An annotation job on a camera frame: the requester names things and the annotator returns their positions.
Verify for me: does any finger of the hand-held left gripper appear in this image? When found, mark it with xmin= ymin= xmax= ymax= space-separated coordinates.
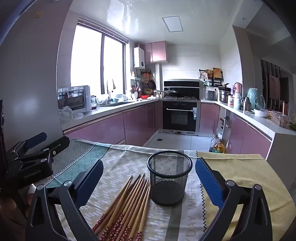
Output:
xmin=7 ymin=132 xmax=48 ymax=158
xmin=14 ymin=137 xmax=70 ymax=167

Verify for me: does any clear plastic bag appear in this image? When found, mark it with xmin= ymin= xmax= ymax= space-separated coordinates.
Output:
xmin=59 ymin=106 xmax=85 ymax=120

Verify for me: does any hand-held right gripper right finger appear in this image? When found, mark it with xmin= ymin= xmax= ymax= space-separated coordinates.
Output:
xmin=195 ymin=158 xmax=273 ymax=241

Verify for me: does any white kitchen countertop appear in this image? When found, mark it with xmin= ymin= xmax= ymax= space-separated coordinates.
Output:
xmin=60 ymin=97 xmax=296 ymax=136

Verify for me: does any yellow cooking oil bottle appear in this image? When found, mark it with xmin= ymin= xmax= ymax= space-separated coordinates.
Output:
xmin=211 ymin=139 xmax=226 ymax=154

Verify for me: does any printed patchwork tablecloth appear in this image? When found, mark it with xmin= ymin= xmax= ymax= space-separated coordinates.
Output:
xmin=44 ymin=138 xmax=293 ymax=241

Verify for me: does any wok with lid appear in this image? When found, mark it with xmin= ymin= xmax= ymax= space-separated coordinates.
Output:
xmin=155 ymin=88 xmax=178 ymax=98

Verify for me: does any knife holder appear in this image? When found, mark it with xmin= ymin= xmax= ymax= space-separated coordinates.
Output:
xmin=220 ymin=116 xmax=232 ymax=128

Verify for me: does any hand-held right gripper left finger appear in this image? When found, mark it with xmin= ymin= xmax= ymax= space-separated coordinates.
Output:
xmin=25 ymin=159 xmax=104 ymax=241

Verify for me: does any white bowl in bag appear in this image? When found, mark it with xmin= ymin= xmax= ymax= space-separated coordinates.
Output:
xmin=253 ymin=108 xmax=270 ymax=118

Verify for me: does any clear plastic bottle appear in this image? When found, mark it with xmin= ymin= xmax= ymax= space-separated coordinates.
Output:
xmin=209 ymin=134 xmax=219 ymax=152

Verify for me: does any framed wall picture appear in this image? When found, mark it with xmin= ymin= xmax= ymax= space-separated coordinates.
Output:
xmin=268 ymin=74 xmax=280 ymax=100

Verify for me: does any built-in oven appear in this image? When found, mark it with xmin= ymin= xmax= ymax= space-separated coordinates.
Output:
xmin=162 ymin=100 xmax=201 ymax=136

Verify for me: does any kitchen window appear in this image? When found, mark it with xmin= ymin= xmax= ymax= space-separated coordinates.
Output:
xmin=70 ymin=20 xmax=129 ymax=95

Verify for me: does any stainless steel pot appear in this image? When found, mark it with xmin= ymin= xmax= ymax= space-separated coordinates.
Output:
xmin=218 ymin=90 xmax=229 ymax=103

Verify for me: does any clear plastic container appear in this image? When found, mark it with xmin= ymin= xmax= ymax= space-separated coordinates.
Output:
xmin=270 ymin=111 xmax=290 ymax=128

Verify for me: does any sink faucet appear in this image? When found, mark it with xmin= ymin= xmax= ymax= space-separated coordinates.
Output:
xmin=106 ymin=78 xmax=116 ymax=105

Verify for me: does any teal appliance in plastic bag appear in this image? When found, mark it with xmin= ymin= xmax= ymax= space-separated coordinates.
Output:
xmin=246 ymin=88 xmax=266 ymax=109

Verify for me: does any black mesh holder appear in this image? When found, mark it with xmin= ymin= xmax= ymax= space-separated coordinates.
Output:
xmin=147 ymin=151 xmax=193 ymax=206

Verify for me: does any pink base cabinets short run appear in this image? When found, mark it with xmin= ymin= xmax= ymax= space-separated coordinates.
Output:
xmin=200 ymin=103 xmax=272 ymax=160

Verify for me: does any ceiling light panel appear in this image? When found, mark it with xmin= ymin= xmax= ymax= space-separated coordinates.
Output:
xmin=162 ymin=16 xmax=184 ymax=33

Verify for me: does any white water heater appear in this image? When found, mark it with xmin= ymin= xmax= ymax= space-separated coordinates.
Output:
xmin=134 ymin=46 xmax=146 ymax=69

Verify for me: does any pink wall cabinet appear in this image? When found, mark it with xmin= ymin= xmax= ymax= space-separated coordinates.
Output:
xmin=141 ymin=41 xmax=167 ymax=63

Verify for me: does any black range hood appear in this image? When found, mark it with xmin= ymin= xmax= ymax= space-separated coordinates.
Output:
xmin=164 ymin=79 xmax=200 ymax=98

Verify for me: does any wall rack with cutting board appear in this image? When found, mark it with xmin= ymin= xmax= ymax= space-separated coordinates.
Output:
xmin=199 ymin=68 xmax=223 ymax=87

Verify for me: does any white countertop oven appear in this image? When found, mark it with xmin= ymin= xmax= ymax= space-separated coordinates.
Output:
xmin=57 ymin=85 xmax=92 ymax=114

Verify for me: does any silver rice cooker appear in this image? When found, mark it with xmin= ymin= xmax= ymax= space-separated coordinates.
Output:
xmin=205 ymin=90 xmax=218 ymax=101

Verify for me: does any bundle of wooden chopsticks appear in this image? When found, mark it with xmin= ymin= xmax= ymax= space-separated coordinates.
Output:
xmin=92 ymin=173 xmax=151 ymax=241

